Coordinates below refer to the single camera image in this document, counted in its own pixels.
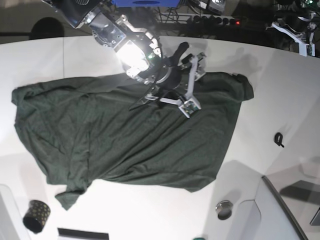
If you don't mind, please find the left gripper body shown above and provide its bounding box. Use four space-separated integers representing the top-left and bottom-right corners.
271 14 316 50

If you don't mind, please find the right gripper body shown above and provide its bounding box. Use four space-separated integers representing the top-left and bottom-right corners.
142 52 206 105

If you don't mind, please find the dark green t-shirt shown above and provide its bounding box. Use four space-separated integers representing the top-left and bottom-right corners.
11 72 254 210

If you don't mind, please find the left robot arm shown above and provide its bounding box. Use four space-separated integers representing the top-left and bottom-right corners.
271 0 320 57

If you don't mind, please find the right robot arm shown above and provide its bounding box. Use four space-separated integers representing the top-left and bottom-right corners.
45 0 205 109

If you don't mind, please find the white power strip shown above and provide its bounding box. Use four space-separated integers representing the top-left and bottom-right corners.
156 12 242 27

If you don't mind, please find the blue box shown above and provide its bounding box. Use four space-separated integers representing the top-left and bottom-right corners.
111 0 180 8

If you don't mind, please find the small black clip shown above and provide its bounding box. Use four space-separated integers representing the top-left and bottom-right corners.
273 132 285 148

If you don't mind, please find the black round stool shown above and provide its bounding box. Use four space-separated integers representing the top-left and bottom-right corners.
29 17 65 40

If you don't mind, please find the black patterned cup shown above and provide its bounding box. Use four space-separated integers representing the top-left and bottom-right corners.
22 200 51 234

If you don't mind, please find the black white flat device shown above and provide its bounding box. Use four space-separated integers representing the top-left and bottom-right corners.
57 228 110 240

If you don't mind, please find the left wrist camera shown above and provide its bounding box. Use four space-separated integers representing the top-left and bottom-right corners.
298 43 316 57

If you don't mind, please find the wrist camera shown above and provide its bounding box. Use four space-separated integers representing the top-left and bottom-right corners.
298 43 316 57
178 97 202 119

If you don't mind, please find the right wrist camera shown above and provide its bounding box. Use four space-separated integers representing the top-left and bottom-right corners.
178 97 202 119

